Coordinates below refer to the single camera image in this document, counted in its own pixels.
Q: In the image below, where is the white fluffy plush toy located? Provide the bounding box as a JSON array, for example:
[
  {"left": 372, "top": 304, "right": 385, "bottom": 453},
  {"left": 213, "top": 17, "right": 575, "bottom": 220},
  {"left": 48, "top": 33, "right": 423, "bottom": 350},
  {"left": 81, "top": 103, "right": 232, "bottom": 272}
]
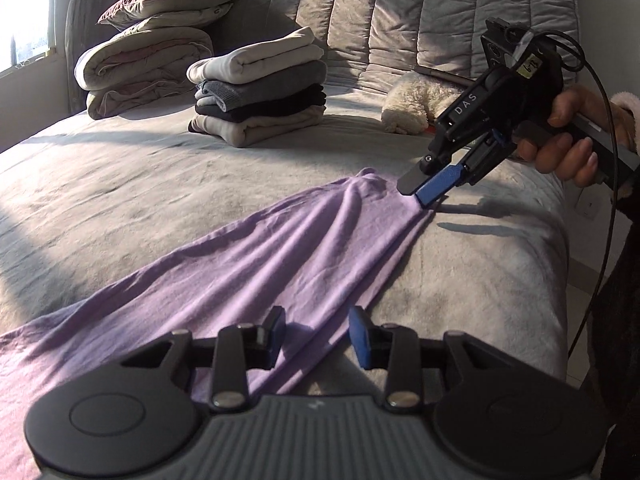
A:
[{"left": 381, "top": 71, "right": 466, "bottom": 136}]

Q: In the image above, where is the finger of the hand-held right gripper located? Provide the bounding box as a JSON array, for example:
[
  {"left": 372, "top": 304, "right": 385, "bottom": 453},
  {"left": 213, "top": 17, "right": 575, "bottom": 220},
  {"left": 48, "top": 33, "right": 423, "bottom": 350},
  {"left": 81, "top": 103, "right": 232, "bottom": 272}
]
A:
[{"left": 397, "top": 156, "right": 476, "bottom": 209}]

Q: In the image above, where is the window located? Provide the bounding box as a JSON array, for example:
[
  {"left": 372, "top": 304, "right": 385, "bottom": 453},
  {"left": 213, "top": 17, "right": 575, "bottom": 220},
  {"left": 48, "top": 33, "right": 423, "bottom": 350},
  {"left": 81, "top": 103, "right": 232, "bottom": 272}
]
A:
[{"left": 0, "top": 0, "right": 63, "bottom": 78}]

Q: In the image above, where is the folded cream garment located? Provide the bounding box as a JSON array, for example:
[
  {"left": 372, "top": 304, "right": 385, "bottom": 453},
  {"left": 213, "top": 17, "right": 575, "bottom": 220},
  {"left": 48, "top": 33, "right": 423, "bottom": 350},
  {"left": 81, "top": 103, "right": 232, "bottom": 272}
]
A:
[{"left": 186, "top": 26, "right": 327, "bottom": 85}]

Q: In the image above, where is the folded black garment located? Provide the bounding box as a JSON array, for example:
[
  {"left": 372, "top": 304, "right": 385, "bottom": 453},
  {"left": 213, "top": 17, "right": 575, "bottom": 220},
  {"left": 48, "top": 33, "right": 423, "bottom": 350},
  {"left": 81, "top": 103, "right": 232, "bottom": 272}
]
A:
[{"left": 195, "top": 84, "right": 327, "bottom": 123}]

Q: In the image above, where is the black cable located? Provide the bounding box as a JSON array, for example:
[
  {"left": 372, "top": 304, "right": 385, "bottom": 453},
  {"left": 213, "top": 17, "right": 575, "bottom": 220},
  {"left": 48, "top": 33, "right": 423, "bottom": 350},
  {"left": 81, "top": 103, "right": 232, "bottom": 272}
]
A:
[{"left": 505, "top": 30, "right": 612, "bottom": 391}]

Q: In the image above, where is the grey quilted headboard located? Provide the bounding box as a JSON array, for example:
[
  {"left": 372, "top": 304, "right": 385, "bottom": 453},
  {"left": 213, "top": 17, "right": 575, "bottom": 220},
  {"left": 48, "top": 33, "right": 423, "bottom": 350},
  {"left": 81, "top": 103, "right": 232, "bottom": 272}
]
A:
[{"left": 192, "top": 0, "right": 581, "bottom": 93}]

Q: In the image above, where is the folded grey knit sweater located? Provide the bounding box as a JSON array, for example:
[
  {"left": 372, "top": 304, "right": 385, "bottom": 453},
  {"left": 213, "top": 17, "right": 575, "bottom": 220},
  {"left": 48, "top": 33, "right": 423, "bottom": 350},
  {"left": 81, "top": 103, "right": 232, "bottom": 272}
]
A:
[{"left": 195, "top": 60, "right": 328, "bottom": 113}]

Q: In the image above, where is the folded beige pink duvet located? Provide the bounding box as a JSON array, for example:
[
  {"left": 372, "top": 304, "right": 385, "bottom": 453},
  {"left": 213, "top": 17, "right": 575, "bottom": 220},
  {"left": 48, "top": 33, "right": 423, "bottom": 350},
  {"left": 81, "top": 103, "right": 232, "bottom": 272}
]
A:
[{"left": 74, "top": 27, "right": 216, "bottom": 121}]

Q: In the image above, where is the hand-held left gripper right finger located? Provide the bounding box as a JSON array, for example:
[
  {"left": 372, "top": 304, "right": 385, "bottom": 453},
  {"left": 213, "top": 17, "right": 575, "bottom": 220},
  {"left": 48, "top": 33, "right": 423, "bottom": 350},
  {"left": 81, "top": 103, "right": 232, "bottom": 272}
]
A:
[{"left": 348, "top": 305, "right": 506, "bottom": 408}]

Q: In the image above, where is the grey bed blanket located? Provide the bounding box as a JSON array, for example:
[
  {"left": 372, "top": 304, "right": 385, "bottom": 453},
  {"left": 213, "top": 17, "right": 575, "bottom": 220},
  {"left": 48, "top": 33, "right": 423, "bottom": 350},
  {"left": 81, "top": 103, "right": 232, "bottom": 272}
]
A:
[{"left": 0, "top": 80, "right": 571, "bottom": 411}]

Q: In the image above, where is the folded beige garment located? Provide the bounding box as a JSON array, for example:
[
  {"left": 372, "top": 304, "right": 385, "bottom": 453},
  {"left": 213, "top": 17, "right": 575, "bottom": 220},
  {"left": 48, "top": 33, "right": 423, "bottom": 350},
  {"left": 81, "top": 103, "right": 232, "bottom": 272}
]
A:
[{"left": 189, "top": 107, "right": 326, "bottom": 148}]

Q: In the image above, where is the light grey pillow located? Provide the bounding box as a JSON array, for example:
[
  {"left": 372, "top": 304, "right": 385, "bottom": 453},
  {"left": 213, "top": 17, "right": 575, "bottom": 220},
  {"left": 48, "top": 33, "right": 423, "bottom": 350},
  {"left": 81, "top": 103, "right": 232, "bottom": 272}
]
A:
[{"left": 112, "top": 2, "right": 236, "bottom": 41}]

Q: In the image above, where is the purple long-sleeve shirt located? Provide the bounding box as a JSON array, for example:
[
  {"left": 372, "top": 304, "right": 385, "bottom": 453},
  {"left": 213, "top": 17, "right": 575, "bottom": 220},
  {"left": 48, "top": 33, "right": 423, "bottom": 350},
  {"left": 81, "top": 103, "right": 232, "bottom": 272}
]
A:
[{"left": 0, "top": 167, "right": 436, "bottom": 480}]

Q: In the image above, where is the maroon grey pillow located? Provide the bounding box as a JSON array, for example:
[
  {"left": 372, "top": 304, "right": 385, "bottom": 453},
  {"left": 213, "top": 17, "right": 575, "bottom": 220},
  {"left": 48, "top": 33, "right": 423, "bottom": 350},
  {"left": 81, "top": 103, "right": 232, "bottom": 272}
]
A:
[{"left": 97, "top": 0, "right": 241, "bottom": 31}]

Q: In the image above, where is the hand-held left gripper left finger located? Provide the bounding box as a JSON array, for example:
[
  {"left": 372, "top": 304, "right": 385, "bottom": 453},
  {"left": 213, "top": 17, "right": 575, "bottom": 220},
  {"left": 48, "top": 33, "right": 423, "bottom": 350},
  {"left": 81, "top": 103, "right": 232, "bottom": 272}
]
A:
[{"left": 120, "top": 306, "right": 287, "bottom": 408}]

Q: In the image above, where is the person's dark clothing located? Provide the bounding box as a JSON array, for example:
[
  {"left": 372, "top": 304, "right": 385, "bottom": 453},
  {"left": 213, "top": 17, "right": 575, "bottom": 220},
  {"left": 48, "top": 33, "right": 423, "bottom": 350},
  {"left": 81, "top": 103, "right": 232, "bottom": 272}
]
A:
[{"left": 585, "top": 185, "right": 640, "bottom": 480}]

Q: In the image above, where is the white wall socket beside bed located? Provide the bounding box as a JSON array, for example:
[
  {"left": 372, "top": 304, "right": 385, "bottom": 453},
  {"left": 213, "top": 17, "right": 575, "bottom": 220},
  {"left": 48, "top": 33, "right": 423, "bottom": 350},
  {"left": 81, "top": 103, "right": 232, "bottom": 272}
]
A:
[{"left": 575, "top": 195, "right": 601, "bottom": 221}]

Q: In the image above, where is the person's right hand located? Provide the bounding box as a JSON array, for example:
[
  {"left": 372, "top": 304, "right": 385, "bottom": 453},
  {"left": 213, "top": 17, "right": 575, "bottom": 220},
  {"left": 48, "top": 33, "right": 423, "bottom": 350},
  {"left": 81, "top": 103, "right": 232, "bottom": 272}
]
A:
[{"left": 515, "top": 84, "right": 636, "bottom": 188}]

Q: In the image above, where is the person's right forearm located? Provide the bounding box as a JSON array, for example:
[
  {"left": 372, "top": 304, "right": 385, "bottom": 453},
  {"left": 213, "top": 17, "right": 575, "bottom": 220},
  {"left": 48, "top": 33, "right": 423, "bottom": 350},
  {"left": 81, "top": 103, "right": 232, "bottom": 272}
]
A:
[{"left": 605, "top": 90, "right": 640, "bottom": 161}]

